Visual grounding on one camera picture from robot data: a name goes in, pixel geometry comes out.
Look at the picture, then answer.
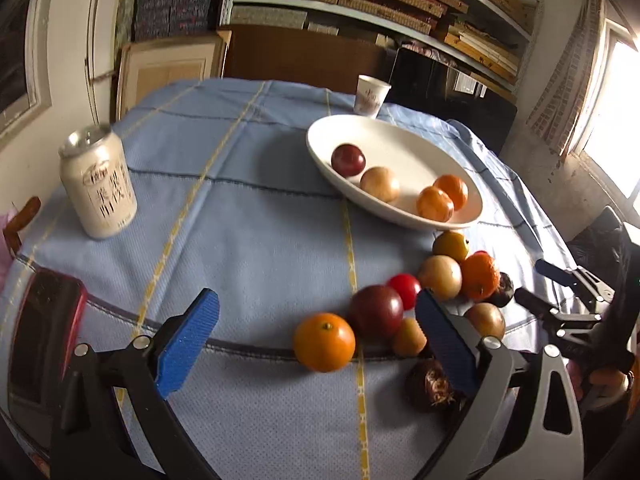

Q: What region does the small dark red plum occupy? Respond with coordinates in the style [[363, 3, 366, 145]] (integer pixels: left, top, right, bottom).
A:
[[331, 143, 367, 178]]

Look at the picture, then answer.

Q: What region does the white oval bowl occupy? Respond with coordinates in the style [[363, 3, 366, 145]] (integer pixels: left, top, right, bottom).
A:
[[306, 114, 484, 232]]

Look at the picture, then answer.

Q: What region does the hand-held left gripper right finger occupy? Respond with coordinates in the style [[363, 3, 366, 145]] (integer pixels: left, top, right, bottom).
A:
[[415, 288, 584, 480]]

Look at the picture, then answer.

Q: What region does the small tan passion fruit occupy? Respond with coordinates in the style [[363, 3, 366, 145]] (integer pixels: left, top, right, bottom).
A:
[[391, 316, 428, 358]]

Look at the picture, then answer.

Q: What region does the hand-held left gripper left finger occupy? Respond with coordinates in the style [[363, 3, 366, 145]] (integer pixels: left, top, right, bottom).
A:
[[50, 288, 221, 480]]

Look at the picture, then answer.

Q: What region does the white beverage can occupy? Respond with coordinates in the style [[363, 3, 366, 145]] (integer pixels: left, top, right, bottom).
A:
[[59, 125, 138, 240]]

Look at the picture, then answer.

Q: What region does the large smooth orange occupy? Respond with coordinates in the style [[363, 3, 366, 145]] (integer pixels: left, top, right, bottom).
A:
[[293, 313, 357, 373]]

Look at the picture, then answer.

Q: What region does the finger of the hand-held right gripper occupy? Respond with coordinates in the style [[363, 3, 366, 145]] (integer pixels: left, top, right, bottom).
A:
[[514, 287, 603, 361], [534, 259, 616, 305]]

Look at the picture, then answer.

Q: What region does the white paper cup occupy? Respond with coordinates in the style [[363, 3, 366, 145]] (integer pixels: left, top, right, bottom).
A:
[[353, 75, 392, 120]]

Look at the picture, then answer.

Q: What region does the black glossy panel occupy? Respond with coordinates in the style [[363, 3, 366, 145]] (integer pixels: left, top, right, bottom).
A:
[[390, 47, 518, 156]]

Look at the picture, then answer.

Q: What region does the black bag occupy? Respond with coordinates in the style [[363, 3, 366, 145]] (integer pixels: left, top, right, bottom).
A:
[[567, 205, 631, 266]]

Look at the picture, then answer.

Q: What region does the dark brown mangosteen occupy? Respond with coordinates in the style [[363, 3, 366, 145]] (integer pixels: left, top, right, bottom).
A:
[[404, 358, 468, 414], [485, 272, 515, 308]]

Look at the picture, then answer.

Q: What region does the rough skinned tangerine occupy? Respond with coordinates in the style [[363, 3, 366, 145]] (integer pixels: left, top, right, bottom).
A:
[[460, 251, 501, 302]]

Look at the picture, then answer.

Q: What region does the white framed dark window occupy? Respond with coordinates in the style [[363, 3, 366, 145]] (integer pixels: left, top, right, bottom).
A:
[[0, 0, 53, 146]]

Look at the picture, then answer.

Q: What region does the large pale passion fruit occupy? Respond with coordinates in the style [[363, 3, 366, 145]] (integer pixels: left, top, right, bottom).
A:
[[417, 255, 463, 302]]

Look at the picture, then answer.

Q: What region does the white metal shelf unit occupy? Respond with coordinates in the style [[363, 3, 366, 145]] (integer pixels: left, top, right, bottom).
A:
[[220, 0, 543, 96]]

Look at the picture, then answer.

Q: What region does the light wooden framed panel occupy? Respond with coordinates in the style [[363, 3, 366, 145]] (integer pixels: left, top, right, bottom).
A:
[[116, 30, 232, 121]]

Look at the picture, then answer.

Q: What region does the brown wooden chair back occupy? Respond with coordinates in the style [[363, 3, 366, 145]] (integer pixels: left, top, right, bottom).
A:
[[2, 196, 42, 253]]

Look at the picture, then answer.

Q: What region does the blue checked tablecloth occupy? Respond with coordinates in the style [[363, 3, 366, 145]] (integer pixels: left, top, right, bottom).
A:
[[0, 79, 576, 480]]

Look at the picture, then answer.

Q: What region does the yellow orange citrus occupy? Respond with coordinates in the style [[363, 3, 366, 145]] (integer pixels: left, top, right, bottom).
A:
[[432, 231, 470, 263]]

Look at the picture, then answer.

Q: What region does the large dark red plum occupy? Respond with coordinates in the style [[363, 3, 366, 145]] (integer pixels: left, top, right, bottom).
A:
[[348, 285, 405, 343]]

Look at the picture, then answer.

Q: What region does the dark brown board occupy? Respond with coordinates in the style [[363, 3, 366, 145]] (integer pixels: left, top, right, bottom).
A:
[[220, 25, 396, 96]]

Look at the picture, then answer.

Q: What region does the red edged black phone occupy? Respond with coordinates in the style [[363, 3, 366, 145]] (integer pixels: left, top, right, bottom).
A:
[[0, 267, 88, 461]]

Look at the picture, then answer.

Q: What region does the red tomato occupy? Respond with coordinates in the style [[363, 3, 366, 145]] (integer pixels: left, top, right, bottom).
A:
[[386, 273, 422, 311]]

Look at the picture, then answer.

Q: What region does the stack of blue patterned boxes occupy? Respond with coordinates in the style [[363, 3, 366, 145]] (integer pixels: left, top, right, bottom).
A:
[[132, 0, 213, 41]]

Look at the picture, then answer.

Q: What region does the bright window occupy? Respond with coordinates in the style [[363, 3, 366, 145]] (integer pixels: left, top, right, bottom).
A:
[[570, 20, 640, 201]]

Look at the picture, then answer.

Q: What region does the person's right hand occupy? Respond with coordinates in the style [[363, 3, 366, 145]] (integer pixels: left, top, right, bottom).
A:
[[570, 360, 636, 411]]

